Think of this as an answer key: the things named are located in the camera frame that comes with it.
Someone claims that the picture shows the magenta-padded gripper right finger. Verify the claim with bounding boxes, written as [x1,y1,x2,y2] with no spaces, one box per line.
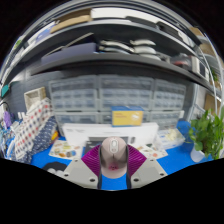
[126,144,168,190]

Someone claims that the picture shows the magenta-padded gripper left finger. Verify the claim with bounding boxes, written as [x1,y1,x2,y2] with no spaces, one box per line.
[63,144,103,190]

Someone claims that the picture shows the pink computer mouse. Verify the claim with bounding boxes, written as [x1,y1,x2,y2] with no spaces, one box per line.
[99,136,129,179]

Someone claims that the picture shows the food sticker sheet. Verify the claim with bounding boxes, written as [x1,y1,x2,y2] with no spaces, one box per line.
[48,139,83,159]

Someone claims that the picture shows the long white keyboard box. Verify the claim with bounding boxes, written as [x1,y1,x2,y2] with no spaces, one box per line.
[62,122,160,148]

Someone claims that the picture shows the white blue glove box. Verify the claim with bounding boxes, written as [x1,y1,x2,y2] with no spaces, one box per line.
[153,128,186,151]

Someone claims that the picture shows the yellow blue box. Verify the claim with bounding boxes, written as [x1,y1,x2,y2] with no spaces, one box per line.
[111,106,144,127]

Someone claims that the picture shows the red blue checked cloth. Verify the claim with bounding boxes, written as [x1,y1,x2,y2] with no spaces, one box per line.
[13,97,54,161]

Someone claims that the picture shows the green plant in white pot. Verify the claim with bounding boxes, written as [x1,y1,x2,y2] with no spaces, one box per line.
[188,106,224,164]

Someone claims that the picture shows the light wooden crate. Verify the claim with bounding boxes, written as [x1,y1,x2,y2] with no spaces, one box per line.
[23,87,48,111]

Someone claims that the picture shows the dark wall shelf unit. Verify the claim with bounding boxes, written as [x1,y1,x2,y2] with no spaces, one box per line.
[3,6,221,91]

